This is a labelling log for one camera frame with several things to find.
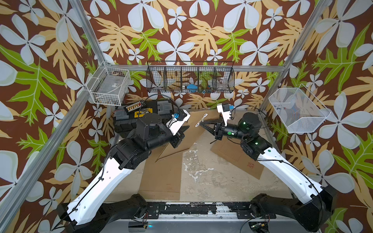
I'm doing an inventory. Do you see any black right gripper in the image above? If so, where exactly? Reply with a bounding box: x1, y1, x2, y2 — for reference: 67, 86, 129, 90
202, 119, 251, 144

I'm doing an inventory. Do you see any kraft file bag with string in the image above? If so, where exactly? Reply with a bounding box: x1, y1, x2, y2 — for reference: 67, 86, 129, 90
138, 144, 183, 201

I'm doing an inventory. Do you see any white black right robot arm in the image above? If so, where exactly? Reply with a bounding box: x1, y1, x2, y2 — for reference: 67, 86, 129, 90
197, 112, 337, 232

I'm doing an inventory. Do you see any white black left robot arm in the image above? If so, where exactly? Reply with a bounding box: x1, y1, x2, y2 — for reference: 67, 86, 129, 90
57, 110, 190, 233

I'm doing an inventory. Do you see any blue object in basket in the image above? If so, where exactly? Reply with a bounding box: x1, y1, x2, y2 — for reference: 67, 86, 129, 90
186, 84, 198, 93

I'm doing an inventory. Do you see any black plastic toolbox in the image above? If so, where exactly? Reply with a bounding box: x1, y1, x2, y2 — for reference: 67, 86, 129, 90
113, 100, 178, 138

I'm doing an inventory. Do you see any screwdriver bit set case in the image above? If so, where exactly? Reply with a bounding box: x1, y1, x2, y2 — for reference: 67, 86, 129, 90
124, 100, 146, 113

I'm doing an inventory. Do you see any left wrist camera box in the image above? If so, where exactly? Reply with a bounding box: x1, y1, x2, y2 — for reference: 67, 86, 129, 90
166, 109, 190, 136

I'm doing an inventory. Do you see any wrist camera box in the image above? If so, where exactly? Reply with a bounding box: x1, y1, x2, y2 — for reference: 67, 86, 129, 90
217, 103, 235, 126
166, 109, 190, 136

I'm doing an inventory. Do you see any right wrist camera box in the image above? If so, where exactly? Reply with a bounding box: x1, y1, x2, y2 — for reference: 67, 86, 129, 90
217, 103, 235, 126

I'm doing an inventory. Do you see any black wire basket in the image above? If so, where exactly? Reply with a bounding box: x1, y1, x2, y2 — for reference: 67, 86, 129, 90
145, 61, 236, 94

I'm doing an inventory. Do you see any white wire basket left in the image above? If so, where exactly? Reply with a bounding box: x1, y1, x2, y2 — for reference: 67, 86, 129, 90
87, 62, 131, 106

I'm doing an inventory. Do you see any white wire basket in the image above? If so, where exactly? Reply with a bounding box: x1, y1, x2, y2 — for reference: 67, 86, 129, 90
87, 62, 131, 106
269, 84, 331, 134

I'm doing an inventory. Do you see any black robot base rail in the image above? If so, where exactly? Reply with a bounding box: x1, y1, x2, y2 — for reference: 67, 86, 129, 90
96, 193, 292, 225

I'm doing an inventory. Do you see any white wire basket right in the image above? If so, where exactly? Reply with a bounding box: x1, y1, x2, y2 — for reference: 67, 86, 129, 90
269, 84, 331, 134

